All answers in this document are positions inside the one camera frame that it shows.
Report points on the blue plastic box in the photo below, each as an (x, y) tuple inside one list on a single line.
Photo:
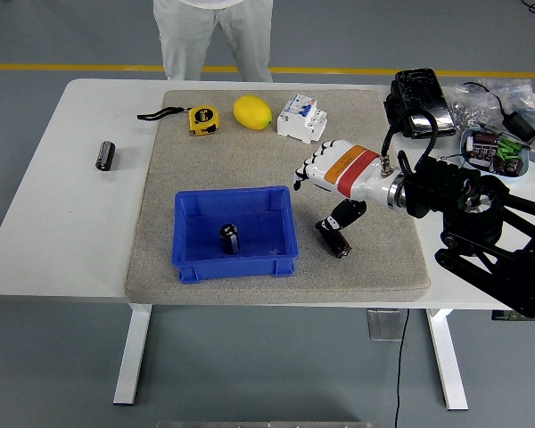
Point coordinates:
[(267, 227)]

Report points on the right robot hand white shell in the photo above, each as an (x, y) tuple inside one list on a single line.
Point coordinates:
[(352, 171)]

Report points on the yellow tape measure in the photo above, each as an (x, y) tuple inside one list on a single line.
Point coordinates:
[(203, 119)]

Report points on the white table leg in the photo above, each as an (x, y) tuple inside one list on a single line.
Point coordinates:
[(448, 356), (134, 352)]

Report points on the dark brown cylindrical battery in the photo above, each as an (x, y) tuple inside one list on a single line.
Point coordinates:
[(339, 244)]

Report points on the light blue parts bowl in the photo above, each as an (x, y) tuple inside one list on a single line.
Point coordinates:
[(466, 156)]

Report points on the clear bag of screws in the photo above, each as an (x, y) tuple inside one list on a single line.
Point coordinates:
[(468, 104)]

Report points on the person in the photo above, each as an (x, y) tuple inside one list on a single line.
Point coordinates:
[(178, 40)]

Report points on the black glossy device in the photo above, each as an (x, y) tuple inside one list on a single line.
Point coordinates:
[(421, 93)]

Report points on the black cylindrical battery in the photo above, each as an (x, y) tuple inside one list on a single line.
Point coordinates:
[(104, 155)]

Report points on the thin black pen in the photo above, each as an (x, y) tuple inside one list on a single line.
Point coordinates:
[(512, 139)]

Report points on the dark table control panel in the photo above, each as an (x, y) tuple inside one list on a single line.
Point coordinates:
[(501, 315)]

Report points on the yellow lemon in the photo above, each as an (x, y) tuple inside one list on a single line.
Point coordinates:
[(252, 112)]

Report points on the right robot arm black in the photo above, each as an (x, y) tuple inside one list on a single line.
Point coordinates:
[(472, 209)]

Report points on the grey-brown mat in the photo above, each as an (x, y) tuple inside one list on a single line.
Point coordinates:
[(249, 165)]

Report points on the clear plastic holder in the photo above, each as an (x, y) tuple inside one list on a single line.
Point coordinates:
[(385, 325)]

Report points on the brown capacitor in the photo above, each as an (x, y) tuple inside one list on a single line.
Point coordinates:
[(486, 140)]

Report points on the white circuit breaker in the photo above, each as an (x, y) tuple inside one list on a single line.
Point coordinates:
[(301, 120)]

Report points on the black battery with grey stripe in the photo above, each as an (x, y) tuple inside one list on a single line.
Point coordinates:
[(229, 240)]

